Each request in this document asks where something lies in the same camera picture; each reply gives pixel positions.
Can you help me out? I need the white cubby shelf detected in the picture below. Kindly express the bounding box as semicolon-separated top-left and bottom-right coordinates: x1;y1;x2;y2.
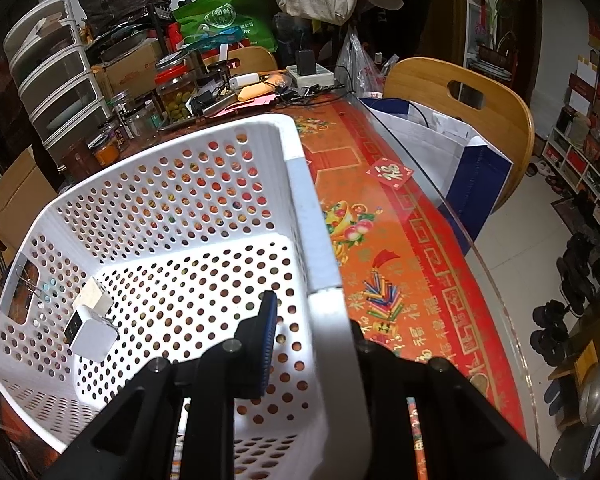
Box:
537;110;600;241

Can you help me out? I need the empty glass jar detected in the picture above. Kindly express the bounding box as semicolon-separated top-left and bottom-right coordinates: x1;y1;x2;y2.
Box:
124;101;162;145

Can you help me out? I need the yellow oblong object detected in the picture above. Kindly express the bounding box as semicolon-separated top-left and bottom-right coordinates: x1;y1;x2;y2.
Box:
236;82;277;102

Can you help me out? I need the green shopping bag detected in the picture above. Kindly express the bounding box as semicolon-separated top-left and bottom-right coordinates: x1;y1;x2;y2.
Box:
172;0;278;53

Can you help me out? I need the glass jar of green olives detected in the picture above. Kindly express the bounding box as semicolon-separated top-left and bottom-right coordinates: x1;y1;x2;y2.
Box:
154;55;199;123

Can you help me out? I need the row of dark shoes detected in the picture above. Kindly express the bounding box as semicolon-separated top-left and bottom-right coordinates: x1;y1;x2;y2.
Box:
530;232;600;366

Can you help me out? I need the white charger cube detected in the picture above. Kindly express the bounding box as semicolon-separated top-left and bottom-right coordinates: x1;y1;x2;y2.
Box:
69;307;118;363

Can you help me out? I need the brown ceramic jar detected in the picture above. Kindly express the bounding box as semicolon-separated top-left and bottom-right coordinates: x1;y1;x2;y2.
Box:
59;139;102;182

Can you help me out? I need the open cardboard box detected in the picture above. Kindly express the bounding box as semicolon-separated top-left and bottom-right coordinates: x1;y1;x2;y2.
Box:
0;146;58;248

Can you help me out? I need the brown shipping carton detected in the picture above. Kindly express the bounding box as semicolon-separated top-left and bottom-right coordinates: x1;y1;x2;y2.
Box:
94;42;167;101

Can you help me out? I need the white plastic drawer tower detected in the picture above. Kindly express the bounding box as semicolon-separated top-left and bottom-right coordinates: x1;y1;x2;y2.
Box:
2;0;113;148

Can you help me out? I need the white perforated plastic basket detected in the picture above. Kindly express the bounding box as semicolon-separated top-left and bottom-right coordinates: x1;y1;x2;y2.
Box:
0;112;371;480

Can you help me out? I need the cream small plug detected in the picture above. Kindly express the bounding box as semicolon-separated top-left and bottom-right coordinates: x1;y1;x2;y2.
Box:
80;280;113;318

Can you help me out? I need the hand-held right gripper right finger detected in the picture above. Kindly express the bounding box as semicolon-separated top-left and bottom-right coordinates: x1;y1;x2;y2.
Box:
350;320;556;480

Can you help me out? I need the potted plant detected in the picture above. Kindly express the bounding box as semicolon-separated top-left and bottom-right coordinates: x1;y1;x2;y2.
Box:
476;0;522;68

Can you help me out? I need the black charger plug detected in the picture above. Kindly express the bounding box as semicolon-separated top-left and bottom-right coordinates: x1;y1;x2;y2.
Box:
295;47;317;76

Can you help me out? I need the round metal lid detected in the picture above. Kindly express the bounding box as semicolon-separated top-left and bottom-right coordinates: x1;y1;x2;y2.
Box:
578;359;600;427

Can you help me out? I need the red diamond paper card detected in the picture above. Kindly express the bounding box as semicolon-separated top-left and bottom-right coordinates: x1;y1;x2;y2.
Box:
364;157;415;191

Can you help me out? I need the metal binder clip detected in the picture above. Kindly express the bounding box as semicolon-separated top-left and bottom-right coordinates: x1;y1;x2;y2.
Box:
15;262;43;306

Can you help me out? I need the white power strip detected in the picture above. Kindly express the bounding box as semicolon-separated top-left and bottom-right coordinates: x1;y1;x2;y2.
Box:
286;62;335;88

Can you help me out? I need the small jar of orange paste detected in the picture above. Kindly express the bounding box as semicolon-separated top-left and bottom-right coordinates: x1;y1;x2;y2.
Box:
92;130;131;167

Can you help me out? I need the dark wooden door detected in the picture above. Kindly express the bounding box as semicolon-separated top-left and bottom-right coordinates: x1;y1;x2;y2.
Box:
495;0;543;61

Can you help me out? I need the clear plastic bag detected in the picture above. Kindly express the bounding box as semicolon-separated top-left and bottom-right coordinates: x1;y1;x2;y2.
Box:
336;27;385;97

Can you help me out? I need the white and blue paper bag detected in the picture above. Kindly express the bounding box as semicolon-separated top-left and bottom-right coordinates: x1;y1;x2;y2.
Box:
357;97;513;243

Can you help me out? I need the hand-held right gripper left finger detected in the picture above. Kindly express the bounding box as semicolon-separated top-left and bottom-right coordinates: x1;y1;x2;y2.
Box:
42;290;281;480

